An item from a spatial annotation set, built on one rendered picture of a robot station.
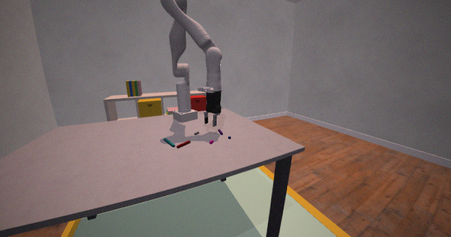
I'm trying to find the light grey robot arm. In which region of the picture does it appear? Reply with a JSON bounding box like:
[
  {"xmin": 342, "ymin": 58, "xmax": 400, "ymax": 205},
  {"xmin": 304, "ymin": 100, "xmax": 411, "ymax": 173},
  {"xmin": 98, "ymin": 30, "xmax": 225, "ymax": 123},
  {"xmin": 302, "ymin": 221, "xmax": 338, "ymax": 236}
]
[{"xmin": 160, "ymin": 0, "xmax": 222, "ymax": 113}]

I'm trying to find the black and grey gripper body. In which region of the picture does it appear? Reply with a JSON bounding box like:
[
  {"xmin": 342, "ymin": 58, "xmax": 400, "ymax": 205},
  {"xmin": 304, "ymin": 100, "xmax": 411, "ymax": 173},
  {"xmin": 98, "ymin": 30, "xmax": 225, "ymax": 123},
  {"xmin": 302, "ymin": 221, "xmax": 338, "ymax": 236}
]
[{"xmin": 198, "ymin": 81, "xmax": 221, "ymax": 114}]

